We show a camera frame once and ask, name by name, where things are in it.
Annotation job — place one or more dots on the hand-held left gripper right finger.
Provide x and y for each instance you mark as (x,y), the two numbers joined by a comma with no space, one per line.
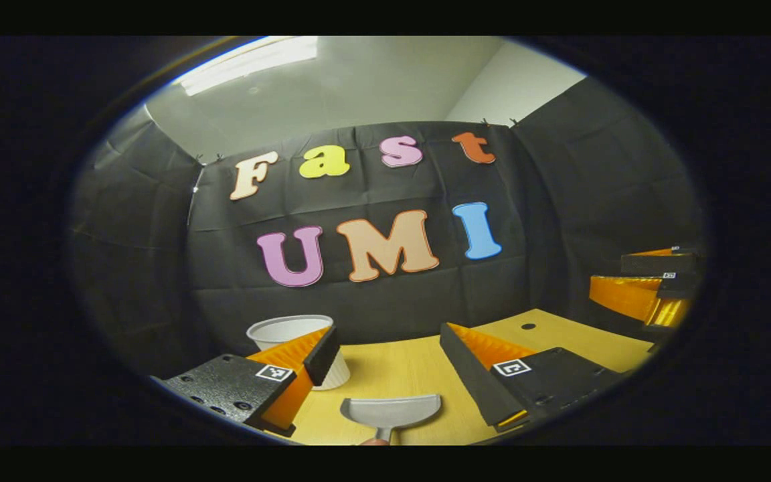
(469,371)

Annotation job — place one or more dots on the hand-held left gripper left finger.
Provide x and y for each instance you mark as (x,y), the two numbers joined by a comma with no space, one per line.
(324,355)

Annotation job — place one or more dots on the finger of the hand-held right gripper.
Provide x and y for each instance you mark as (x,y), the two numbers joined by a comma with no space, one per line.
(626,294)
(653,264)

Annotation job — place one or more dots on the white ribbed garbage bin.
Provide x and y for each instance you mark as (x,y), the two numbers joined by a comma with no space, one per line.
(285,331)

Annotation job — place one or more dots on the grey plastic dustpan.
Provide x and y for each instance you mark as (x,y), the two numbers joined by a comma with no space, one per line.
(392,410)

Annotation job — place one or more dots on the yellow wooden desktop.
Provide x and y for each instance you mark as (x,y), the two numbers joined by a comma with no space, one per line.
(412,368)

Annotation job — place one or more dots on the ceiling light panel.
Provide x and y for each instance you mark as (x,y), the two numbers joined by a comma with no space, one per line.
(251,63)

